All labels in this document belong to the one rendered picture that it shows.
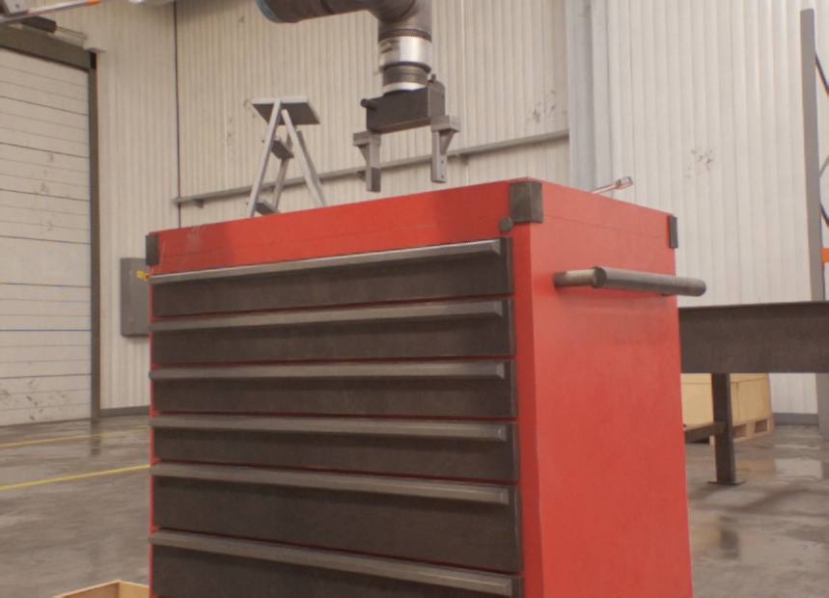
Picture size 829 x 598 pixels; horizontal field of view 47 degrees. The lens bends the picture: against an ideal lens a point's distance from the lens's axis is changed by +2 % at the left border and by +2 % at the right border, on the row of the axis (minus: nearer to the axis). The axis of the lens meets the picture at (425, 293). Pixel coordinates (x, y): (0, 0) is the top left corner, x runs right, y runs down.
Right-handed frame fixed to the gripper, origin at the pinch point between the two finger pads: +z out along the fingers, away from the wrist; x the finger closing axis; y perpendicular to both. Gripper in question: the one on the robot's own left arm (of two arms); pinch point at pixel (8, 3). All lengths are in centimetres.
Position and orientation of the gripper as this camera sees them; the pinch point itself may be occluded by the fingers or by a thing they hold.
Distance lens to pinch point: 143.2
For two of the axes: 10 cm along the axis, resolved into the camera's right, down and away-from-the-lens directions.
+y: 6.9, -3.8, 6.2
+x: -6.0, 1.8, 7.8
